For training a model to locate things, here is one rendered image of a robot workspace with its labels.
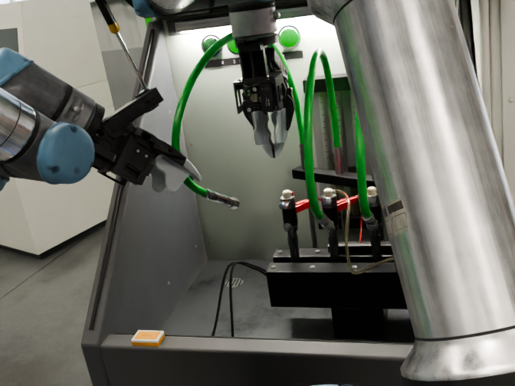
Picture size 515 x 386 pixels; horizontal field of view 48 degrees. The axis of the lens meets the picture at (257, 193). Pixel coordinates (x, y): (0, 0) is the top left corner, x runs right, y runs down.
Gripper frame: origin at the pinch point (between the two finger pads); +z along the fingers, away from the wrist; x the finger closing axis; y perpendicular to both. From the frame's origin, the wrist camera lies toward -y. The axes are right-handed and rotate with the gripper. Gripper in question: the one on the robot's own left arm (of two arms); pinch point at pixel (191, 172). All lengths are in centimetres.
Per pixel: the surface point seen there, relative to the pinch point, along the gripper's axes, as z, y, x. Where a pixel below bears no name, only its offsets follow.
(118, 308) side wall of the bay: 5.8, 25.0, -17.5
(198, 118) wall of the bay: 11.9, -23.2, -34.2
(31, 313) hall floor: 60, 40, -235
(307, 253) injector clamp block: 32.0, 1.1, -2.4
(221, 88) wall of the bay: 11.0, -29.8, -27.2
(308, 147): 7.6, -7.6, 18.6
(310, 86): 5.1, -17.6, 16.6
